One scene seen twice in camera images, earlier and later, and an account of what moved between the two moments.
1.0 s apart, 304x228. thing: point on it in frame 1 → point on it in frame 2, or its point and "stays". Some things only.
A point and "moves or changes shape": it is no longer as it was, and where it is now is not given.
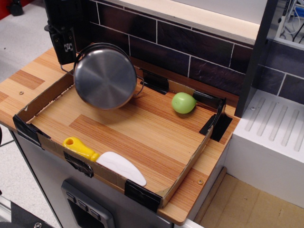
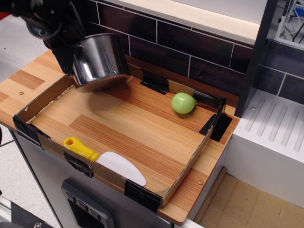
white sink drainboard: [266, 149] stays
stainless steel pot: [105, 76] moves or changes shape
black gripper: [62, 14] → [57, 23]
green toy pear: [184, 103] stays
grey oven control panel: [85, 210] stays
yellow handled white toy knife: [109, 159] stays
